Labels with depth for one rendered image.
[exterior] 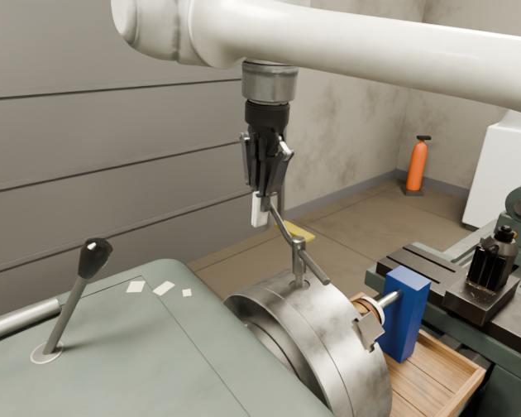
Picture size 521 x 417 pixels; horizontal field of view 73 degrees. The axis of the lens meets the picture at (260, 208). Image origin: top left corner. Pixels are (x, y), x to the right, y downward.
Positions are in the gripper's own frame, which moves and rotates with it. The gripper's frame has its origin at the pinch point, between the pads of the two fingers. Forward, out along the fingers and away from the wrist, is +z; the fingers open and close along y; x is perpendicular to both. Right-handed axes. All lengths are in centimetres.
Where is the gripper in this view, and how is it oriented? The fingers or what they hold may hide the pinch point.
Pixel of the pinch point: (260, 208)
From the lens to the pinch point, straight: 67.9
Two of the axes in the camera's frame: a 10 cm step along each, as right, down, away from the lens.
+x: -7.9, 2.5, -5.7
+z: -0.6, 8.8, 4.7
